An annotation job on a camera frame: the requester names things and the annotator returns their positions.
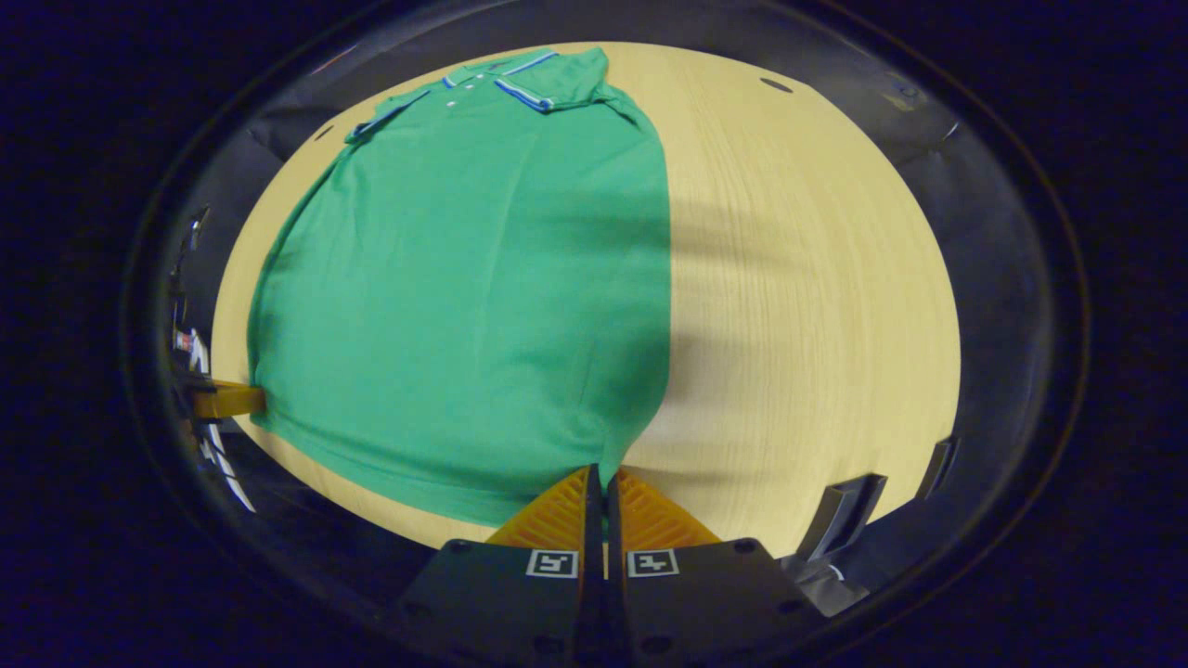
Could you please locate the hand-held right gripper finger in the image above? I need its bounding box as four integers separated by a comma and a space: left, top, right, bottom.
605, 467, 827, 664
399, 464, 606, 664

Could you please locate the green T-shirt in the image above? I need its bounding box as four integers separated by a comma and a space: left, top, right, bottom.
246, 46, 672, 530

